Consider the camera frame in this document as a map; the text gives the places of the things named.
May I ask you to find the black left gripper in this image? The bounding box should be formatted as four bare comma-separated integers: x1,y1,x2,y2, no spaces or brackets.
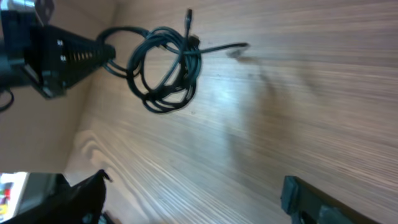
1,11,116,99

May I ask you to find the thick black HDMI cable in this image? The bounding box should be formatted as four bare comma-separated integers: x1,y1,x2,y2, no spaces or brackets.
126,26,250,113

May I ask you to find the thin black USB cable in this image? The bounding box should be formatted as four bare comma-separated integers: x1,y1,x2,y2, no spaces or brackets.
96,8,193,78

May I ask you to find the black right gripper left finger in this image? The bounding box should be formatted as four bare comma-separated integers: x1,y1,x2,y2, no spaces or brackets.
6,169,111,224

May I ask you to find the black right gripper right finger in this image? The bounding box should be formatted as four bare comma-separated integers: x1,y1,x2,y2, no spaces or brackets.
280,175,377,224

